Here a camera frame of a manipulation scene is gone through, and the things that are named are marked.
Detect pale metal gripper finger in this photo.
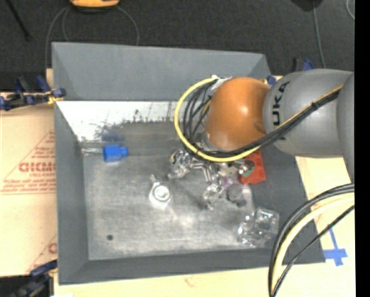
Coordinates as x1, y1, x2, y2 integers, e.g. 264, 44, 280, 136
167, 149, 211, 179
202, 168, 226, 212

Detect red block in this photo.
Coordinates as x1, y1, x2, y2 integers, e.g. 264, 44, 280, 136
239, 151, 267, 186

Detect white round plastic piece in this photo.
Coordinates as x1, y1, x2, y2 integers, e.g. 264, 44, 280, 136
148, 174, 173, 210

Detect blue plastic cap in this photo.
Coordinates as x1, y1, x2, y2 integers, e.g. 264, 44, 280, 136
102, 144, 129, 163

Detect grey metal bin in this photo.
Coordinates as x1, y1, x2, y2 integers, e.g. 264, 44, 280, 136
51, 41, 325, 285

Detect brown cardboard board, red print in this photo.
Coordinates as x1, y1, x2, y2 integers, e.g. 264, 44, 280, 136
0, 91, 58, 278

